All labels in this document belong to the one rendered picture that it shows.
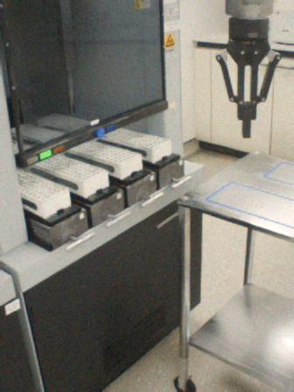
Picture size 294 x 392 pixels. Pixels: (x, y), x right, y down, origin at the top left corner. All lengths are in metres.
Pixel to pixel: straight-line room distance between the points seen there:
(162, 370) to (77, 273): 0.69
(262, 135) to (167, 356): 2.02
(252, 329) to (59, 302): 0.69
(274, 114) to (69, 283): 2.38
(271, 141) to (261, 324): 2.02
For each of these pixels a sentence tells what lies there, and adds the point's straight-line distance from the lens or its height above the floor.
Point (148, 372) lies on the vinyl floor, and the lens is 2.00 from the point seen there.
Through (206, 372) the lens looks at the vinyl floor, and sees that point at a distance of 2.00.
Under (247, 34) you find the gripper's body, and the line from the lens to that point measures 0.93.
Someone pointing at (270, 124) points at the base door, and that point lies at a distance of 3.56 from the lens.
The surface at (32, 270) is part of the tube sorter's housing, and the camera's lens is 1.34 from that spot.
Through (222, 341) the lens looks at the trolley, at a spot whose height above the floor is 0.28.
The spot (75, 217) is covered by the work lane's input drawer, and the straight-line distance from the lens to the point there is 1.39.
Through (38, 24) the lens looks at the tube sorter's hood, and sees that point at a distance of 1.29.
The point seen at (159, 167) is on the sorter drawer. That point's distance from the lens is 1.62.
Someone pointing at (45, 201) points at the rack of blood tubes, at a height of 0.86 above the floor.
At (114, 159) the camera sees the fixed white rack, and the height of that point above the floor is 0.86.
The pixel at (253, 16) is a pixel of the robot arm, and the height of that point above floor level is 1.36.
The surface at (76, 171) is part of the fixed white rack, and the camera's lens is 1.50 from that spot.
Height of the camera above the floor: 1.46
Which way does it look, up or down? 26 degrees down
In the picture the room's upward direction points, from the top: 3 degrees counter-clockwise
